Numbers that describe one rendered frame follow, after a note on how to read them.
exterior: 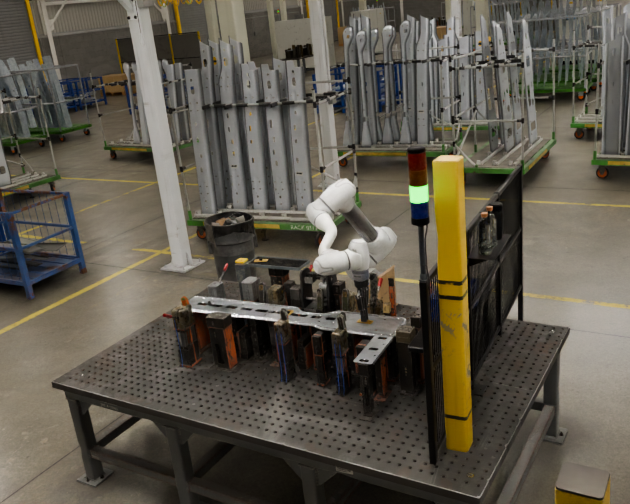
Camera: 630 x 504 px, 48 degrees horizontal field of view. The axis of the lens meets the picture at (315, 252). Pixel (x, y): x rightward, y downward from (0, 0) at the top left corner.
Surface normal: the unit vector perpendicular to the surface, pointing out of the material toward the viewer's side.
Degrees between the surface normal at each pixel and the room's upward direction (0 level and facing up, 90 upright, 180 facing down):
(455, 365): 90
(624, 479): 0
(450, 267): 90
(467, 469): 0
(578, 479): 0
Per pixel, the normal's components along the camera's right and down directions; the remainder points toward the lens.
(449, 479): -0.11, -0.94
